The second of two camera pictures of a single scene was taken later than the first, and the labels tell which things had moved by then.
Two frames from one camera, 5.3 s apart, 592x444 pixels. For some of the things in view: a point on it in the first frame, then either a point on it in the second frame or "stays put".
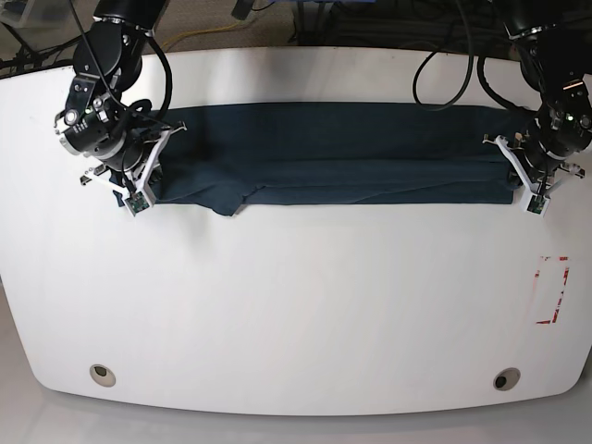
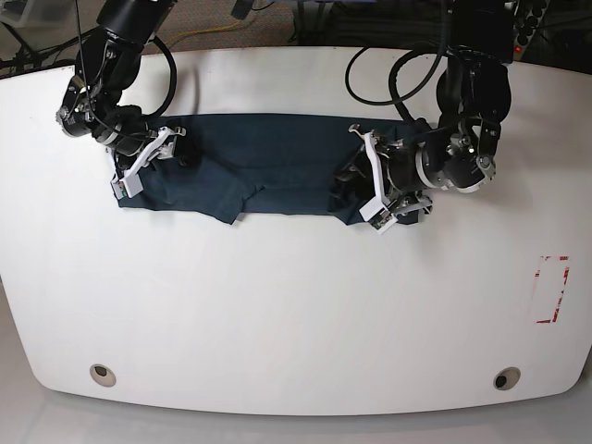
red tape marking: [556, 311] stays put
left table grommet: [103, 376] stays put
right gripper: [562, 128] -> [459, 157]
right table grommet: [506, 379] stays put
